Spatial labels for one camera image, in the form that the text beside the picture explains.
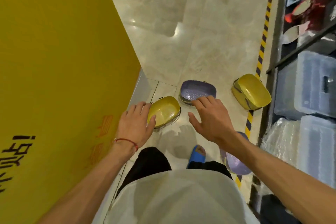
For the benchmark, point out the person's right hand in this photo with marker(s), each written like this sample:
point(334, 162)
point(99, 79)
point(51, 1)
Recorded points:
point(215, 124)

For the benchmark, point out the person's left hand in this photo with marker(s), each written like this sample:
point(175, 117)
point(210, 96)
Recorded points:
point(134, 126)

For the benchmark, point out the yellow plastic basket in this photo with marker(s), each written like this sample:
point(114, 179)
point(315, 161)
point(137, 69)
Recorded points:
point(166, 109)
point(254, 90)

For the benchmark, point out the purple plastic basket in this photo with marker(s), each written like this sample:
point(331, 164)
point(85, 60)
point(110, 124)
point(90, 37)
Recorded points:
point(236, 166)
point(195, 90)

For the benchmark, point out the black metal shelf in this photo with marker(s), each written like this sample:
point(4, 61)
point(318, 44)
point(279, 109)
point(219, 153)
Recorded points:
point(276, 37)

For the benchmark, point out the person's left forearm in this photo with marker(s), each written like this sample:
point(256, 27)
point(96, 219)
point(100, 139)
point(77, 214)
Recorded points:
point(86, 192)

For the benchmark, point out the person's right forearm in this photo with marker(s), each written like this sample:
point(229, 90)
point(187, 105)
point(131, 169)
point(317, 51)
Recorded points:
point(283, 179)

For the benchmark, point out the black trousers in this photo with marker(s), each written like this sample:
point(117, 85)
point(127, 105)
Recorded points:
point(149, 163)

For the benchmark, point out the blue slipper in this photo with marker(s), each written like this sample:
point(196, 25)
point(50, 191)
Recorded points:
point(194, 159)

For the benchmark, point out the white shirt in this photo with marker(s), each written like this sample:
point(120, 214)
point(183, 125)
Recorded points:
point(178, 200)

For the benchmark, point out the red packaged item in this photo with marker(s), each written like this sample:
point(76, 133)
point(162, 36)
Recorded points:
point(312, 11)

